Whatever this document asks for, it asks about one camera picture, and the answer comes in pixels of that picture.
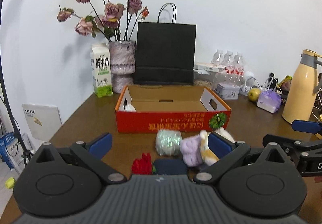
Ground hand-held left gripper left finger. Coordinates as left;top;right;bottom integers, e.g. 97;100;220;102
33;132;127;185

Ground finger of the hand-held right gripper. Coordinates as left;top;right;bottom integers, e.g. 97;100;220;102
291;119;322;137
263;134;306;155

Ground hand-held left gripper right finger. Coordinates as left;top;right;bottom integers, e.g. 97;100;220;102
193;131;290;185

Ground red cardboard box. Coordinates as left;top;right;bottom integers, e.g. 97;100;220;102
115;85;232;134

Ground lavender fuzzy cloth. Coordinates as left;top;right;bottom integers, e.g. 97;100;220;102
180;136;204;167

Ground yellow thermos jug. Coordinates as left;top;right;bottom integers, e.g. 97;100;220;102
282;49;322;124

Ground purple tissue pack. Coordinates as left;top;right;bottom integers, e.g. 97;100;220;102
257;89;281;114

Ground red fabric flower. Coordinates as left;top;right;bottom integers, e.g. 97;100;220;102
131;153;153;175

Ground yellow green snack bag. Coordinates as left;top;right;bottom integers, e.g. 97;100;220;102
277;75;293;94

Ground iridescent white yarn roll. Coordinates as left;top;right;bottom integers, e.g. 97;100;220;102
155;130;182;156

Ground navy blue pouch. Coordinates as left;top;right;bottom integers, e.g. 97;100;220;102
153;159;189;176

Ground yellow green pear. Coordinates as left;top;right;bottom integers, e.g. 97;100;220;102
248;88;261;101

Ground grey printed tin box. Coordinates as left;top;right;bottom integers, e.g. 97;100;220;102
216;82;240;100

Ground white flat panel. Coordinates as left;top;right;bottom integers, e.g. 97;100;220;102
22;104;62;141

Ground clear plastic container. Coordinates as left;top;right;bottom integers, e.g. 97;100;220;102
194;72;217;87

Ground small white desk fan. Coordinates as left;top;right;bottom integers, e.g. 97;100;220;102
240;71;256;95

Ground white green milk carton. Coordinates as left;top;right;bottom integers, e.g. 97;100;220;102
91;43;113;98

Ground flat white carton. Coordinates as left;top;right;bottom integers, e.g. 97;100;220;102
195;62;227;74

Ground clear water bottle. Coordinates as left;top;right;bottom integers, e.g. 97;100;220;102
233;52;245;86
223;50;235;86
213;49;225;86

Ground mottled pink glass vase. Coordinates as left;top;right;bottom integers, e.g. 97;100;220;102
109;41;136;94

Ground black tripod stand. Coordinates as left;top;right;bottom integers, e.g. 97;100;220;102
0;0;33;164

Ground blue printed box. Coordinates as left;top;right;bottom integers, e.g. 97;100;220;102
0;132;19;169

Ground black paper bag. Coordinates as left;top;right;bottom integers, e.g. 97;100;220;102
133;3;197;86

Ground dried pink rose bouquet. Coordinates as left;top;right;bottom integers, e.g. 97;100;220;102
57;0;149;43

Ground white wire bundle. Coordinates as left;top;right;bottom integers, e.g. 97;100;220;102
312;88;322;117

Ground white charger cables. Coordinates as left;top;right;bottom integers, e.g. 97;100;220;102
257;72;280;92

